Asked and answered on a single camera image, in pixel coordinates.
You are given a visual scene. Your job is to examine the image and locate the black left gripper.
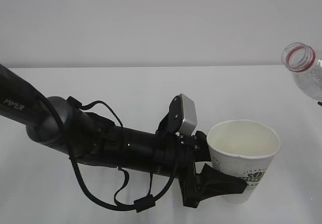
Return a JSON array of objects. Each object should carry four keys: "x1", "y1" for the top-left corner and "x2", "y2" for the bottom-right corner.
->
[{"x1": 153, "y1": 130, "x2": 249, "y2": 208}]

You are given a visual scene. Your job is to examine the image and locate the white paper cup green print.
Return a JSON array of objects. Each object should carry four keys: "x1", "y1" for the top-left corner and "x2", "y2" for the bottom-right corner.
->
[{"x1": 206, "y1": 119, "x2": 281, "y2": 204}]

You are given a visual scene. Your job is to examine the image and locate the clear water bottle red label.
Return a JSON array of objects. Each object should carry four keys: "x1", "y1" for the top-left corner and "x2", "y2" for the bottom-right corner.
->
[{"x1": 281, "y1": 42, "x2": 321, "y2": 102}]

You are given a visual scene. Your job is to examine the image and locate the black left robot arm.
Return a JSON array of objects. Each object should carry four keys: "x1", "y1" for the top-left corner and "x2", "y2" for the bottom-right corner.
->
[{"x1": 1, "y1": 66, "x2": 247, "y2": 212}]

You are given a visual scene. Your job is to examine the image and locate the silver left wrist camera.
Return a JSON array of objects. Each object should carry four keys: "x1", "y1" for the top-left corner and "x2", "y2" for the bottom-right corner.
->
[{"x1": 157, "y1": 93, "x2": 197, "y2": 136}]

